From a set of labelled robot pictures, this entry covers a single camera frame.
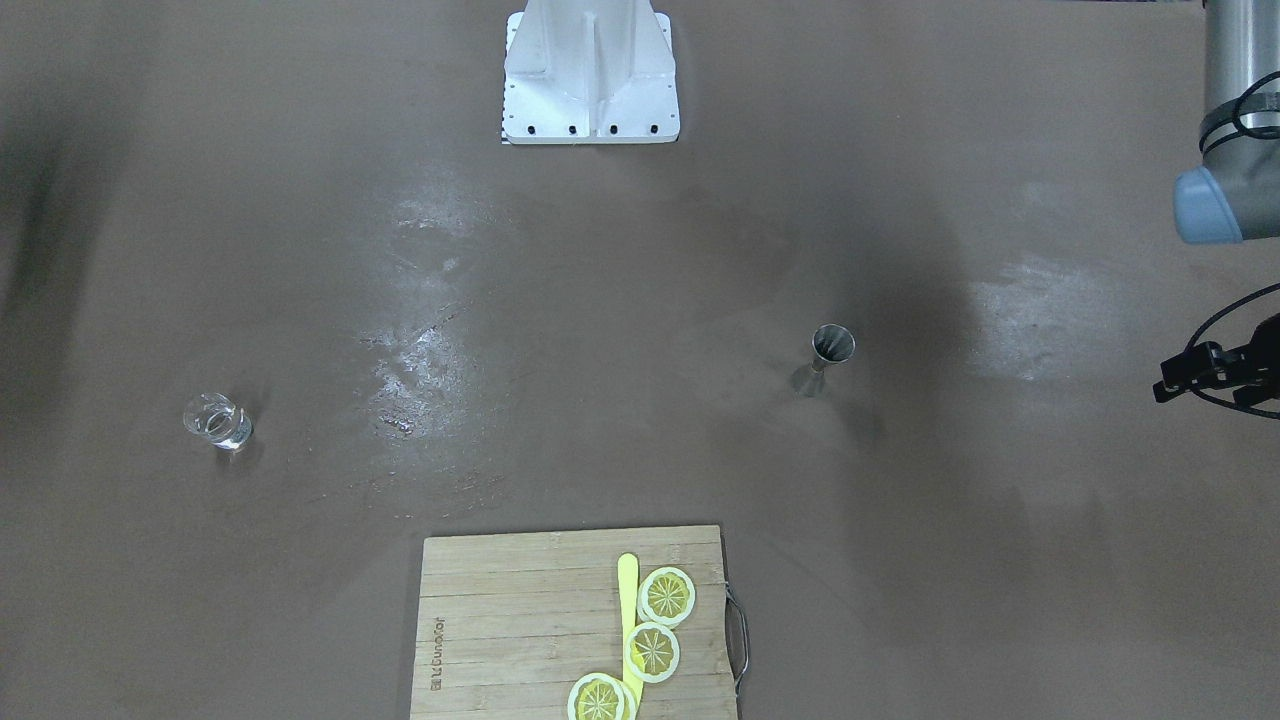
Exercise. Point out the lemon slice lower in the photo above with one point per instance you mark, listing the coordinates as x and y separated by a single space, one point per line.
600 696

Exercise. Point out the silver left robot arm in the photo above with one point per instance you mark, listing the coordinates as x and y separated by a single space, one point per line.
1232 197

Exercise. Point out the lemon slice upper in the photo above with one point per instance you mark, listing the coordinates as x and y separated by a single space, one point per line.
666 596

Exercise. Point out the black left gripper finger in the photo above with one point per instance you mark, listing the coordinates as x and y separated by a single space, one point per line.
1196 368

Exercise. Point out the yellow plastic knife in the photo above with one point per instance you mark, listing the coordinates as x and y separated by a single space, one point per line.
628 583

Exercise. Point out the clear glass measuring cup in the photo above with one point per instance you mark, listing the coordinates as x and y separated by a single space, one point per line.
219 421

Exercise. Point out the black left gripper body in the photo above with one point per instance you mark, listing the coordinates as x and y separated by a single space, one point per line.
1213 369

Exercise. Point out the steel double jigger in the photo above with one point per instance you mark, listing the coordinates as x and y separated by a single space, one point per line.
832 345

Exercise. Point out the lemon slice middle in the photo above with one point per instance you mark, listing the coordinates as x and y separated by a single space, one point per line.
651 653

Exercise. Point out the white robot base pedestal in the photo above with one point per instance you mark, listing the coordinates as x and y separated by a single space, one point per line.
589 73

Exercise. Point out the bamboo cutting board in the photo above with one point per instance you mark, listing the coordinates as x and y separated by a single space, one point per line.
507 623

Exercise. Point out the lemon slice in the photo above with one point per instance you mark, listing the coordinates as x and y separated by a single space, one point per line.
666 596
600 696
651 653

